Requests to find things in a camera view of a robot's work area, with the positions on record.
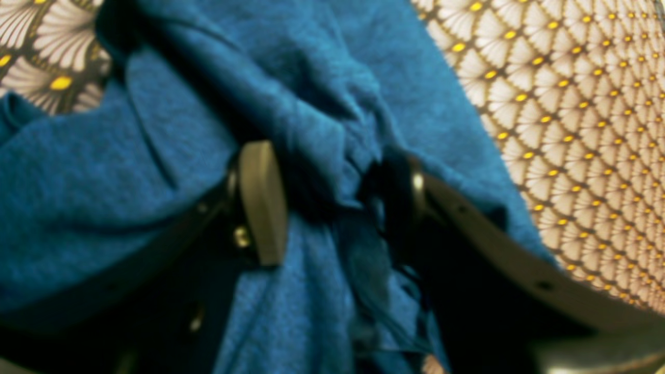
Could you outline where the blue long-sleeve T-shirt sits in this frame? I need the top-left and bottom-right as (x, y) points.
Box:
(2, 1), (553, 373)

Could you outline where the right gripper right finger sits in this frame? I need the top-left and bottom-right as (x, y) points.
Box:
(364, 153), (663, 373)

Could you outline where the fan-patterned table cloth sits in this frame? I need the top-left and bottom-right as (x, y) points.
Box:
(2, 1), (663, 312)

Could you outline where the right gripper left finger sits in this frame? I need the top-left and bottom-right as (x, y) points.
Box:
(2, 140), (289, 373)

